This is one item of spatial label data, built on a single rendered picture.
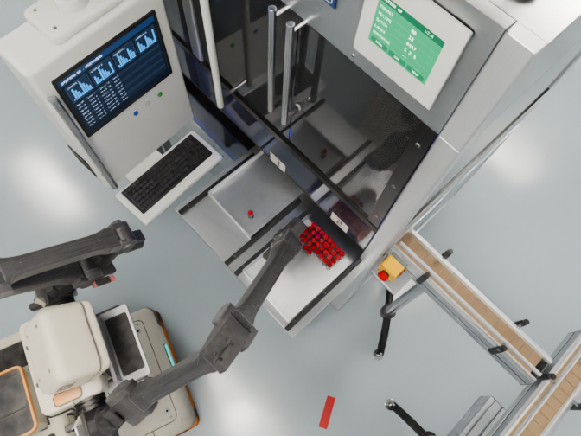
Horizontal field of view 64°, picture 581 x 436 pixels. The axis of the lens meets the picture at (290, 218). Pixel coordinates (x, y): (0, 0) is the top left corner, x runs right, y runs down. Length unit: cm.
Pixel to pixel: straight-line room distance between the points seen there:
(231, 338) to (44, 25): 101
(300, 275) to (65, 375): 89
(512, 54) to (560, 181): 269
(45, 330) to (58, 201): 182
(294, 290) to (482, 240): 158
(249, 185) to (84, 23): 84
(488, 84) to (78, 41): 114
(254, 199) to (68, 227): 144
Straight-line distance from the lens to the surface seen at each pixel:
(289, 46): 117
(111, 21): 160
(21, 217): 319
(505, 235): 316
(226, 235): 187
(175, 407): 240
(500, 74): 88
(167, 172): 208
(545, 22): 87
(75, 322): 141
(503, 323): 194
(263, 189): 194
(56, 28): 156
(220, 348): 117
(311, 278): 182
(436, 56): 92
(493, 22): 84
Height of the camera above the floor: 264
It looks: 68 degrees down
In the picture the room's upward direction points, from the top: 7 degrees clockwise
